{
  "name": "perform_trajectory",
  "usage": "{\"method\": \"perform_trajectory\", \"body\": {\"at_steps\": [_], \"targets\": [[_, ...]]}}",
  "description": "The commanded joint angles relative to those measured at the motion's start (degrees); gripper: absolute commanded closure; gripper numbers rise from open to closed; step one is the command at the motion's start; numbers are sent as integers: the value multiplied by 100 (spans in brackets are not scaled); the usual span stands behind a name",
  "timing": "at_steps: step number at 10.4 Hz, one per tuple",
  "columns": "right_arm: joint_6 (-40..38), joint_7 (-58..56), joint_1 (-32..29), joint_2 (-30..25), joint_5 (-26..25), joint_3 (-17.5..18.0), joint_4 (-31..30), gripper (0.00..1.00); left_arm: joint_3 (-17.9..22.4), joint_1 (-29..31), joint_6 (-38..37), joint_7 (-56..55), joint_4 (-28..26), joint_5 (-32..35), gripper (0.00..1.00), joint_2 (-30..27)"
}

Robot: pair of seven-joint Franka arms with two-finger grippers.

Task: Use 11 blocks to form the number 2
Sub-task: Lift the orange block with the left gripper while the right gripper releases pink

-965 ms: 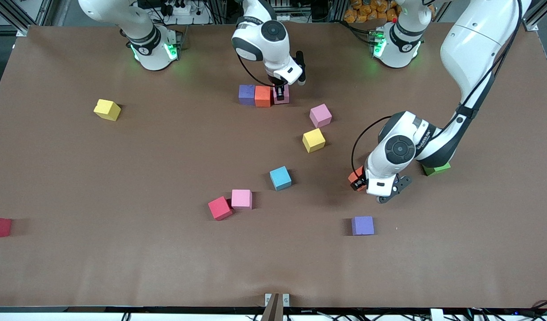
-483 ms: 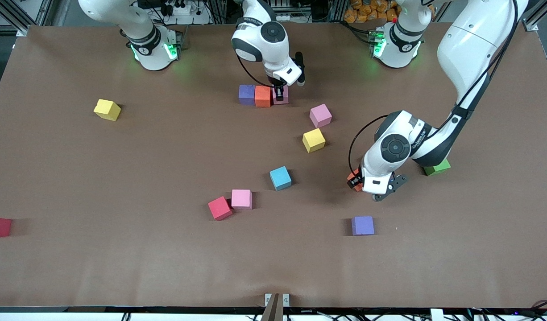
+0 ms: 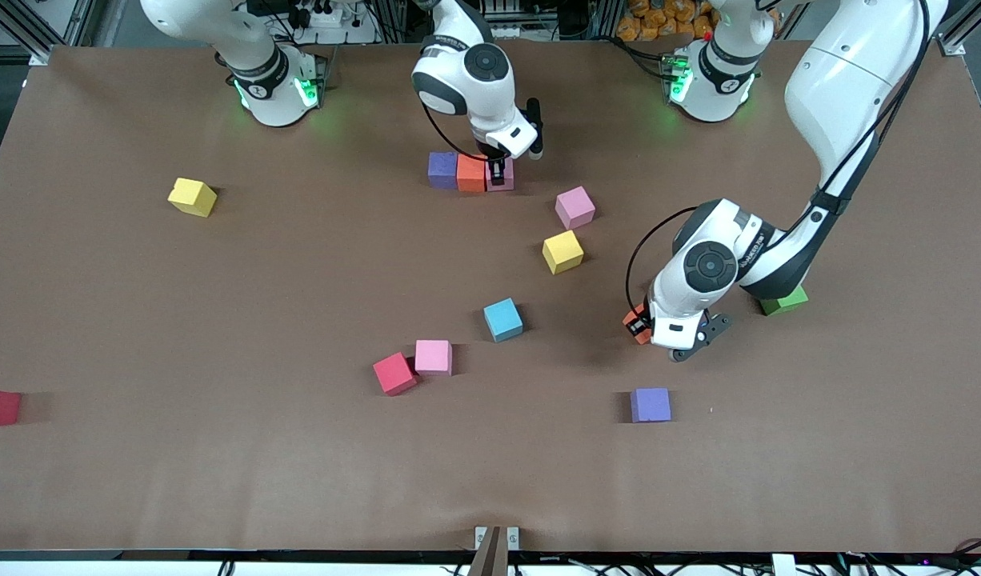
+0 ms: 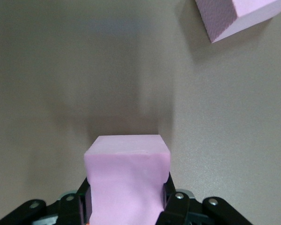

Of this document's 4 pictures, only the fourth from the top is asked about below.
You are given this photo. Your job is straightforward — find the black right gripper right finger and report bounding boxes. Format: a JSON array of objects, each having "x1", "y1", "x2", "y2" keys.
[{"x1": 155, "y1": 172, "x2": 251, "y2": 225}]

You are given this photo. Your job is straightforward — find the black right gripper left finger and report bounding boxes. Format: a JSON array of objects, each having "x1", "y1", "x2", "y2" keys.
[{"x1": 0, "y1": 178, "x2": 93, "y2": 225}]

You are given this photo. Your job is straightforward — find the pink foam cube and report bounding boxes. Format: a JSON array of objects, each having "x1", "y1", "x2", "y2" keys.
[
  {"x1": 83, "y1": 135, "x2": 172, "y2": 225},
  {"x1": 194, "y1": 0, "x2": 281, "y2": 44}
]

